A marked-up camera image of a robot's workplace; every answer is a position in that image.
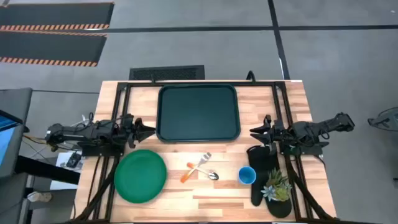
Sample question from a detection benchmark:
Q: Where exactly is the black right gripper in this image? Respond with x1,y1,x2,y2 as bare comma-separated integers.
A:
249,114,285,153

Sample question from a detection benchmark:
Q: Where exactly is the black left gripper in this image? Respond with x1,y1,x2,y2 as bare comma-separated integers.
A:
124,114,156,149

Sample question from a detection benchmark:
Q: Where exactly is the green plastic plate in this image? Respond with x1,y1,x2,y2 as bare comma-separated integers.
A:
113,149,168,205

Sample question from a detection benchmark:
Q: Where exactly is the blue plastic cup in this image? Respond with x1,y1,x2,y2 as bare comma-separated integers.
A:
238,166,257,185

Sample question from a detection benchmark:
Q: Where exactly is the fork with orange handle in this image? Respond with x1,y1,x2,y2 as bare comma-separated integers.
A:
180,152,213,184

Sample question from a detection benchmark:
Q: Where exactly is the spoon with orange handle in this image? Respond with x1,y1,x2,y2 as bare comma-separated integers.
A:
186,162,220,181

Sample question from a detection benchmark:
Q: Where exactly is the dark green plastic tray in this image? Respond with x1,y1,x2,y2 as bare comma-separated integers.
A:
155,83,242,143

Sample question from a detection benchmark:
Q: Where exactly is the black oven mitt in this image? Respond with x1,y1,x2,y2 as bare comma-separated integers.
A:
246,144,280,207

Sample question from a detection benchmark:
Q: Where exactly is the succulent plant in black pot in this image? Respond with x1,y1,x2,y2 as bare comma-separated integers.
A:
260,167,293,218

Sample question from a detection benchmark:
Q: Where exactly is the black floor vent grille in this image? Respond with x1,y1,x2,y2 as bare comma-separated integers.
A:
129,65,206,81

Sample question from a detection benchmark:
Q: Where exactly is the black handheld device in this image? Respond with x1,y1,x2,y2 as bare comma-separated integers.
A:
65,151,82,169

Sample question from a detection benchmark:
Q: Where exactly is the white paper sheet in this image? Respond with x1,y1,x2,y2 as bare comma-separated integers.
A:
49,151,84,190

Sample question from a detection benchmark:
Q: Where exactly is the black desk beam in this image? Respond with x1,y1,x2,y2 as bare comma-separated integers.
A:
15,155,81,185

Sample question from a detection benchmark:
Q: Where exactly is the pale plastic bottle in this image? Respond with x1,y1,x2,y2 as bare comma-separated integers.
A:
27,191,53,203

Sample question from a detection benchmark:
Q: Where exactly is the black hazard-striped floor mat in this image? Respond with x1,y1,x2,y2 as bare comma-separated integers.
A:
0,30,108,68
0,2,115,32

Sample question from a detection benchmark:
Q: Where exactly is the computer monitor with blue screen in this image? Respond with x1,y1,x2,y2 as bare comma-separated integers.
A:
0,108,25,178

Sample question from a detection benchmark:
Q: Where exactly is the black metal table frame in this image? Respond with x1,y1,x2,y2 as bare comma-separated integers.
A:
70,80,340,223

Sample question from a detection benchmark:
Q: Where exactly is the white cable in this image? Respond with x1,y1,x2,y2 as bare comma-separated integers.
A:
73,114,91,127

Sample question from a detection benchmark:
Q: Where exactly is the yellow cable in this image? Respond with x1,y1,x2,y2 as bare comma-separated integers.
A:
23,133,47,146

